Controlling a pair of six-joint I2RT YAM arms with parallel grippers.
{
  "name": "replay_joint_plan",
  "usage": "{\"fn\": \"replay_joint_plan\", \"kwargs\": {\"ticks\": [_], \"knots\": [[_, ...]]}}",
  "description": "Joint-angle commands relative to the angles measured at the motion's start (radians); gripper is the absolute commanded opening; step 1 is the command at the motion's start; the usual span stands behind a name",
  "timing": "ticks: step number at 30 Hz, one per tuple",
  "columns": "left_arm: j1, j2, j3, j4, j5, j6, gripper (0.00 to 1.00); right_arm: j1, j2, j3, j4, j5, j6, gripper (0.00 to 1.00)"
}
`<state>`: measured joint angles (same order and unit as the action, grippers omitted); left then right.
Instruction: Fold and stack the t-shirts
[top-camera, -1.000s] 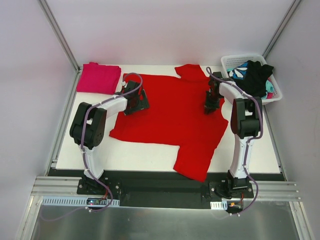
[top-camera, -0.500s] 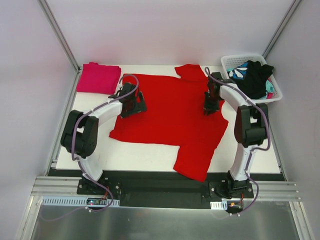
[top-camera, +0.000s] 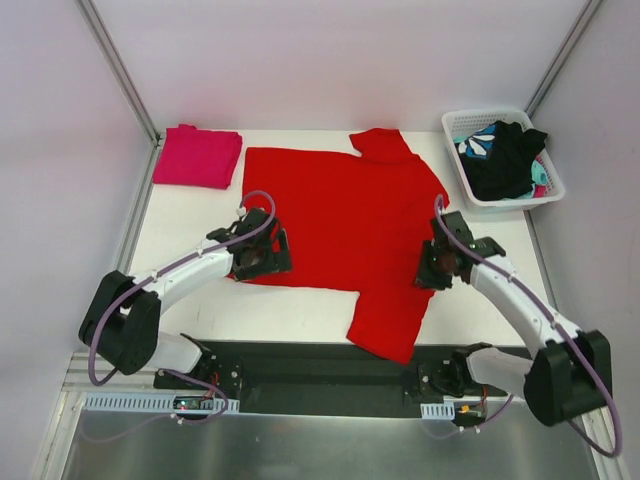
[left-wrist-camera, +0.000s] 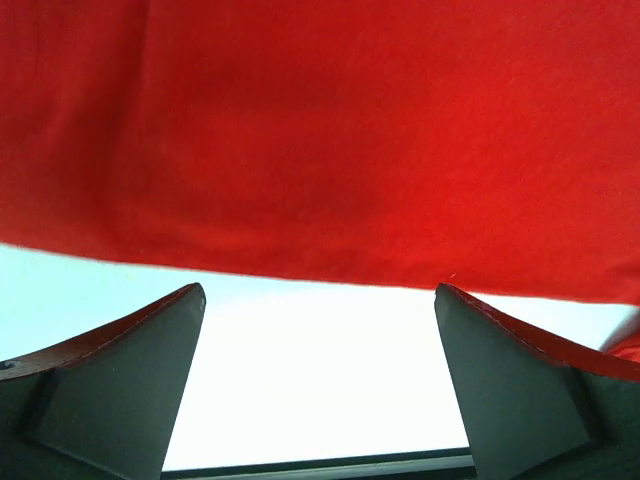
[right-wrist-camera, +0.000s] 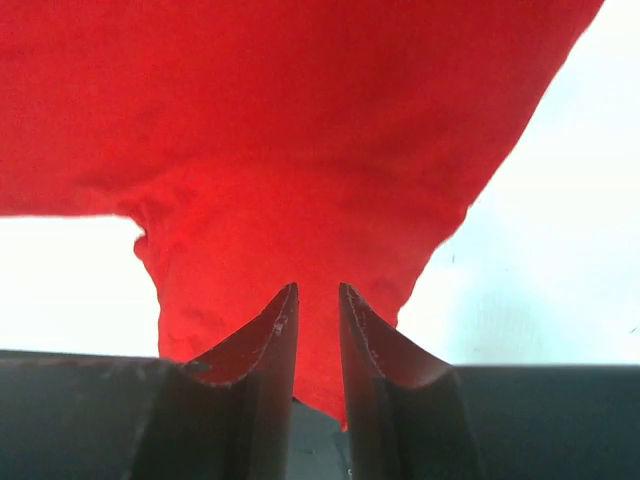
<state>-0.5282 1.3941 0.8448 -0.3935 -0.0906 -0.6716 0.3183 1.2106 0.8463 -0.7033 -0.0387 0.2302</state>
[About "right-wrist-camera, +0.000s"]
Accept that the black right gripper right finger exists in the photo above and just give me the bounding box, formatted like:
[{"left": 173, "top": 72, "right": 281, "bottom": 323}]
[{"left": 339, "top": 283, "right": 485, "bottom": 479}]

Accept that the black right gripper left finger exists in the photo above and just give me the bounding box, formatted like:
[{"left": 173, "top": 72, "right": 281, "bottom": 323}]
[{"left": 184, "top": 281, "right": 300, "bottom": 480}]

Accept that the red t shirt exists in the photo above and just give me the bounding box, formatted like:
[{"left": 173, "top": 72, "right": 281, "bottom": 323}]
[{"left": 1, "top": 1, "right": 601, "bottom": 420}]

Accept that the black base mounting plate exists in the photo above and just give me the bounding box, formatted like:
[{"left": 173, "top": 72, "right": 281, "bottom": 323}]
[{"left": 286, "top": 399, "right": 352, "bottom": 480}]

